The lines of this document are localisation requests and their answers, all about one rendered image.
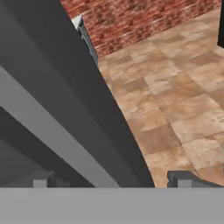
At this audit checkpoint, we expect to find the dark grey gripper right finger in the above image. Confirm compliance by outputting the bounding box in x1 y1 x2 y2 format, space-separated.
166 170 224 189

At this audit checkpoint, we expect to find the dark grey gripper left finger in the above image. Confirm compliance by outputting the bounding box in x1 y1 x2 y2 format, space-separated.
0 170 58 189

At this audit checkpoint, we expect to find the dark grey fridge door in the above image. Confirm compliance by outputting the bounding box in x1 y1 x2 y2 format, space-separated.
0 0 156 189

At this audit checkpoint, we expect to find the pale grey cabinet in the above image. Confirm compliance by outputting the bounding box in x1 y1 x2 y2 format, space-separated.
71 14 100 67

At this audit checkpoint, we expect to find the black appliance edge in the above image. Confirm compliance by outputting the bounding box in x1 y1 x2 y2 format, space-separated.
217 0 224 48

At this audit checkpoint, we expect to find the grey bar door handle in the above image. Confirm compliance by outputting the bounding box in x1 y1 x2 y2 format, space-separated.
0 65 121 189

